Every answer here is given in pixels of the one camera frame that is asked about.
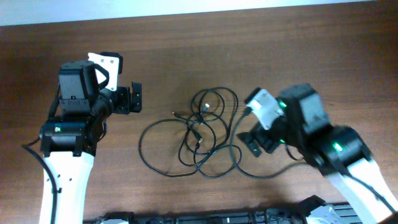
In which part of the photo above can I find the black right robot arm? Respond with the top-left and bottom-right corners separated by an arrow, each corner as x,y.
237,83 -> 397,223

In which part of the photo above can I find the thick black USB cable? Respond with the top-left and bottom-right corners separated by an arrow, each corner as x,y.
178,86 -> 243,180

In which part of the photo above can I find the thin black micro USB cable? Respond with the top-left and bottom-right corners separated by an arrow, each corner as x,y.
138,111 -> 205,178

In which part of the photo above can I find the right camera black cable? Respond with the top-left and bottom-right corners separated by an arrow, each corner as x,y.
229,107 -> 312,180

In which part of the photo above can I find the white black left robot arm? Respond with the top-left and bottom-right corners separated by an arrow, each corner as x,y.
39,58 -> 142,223

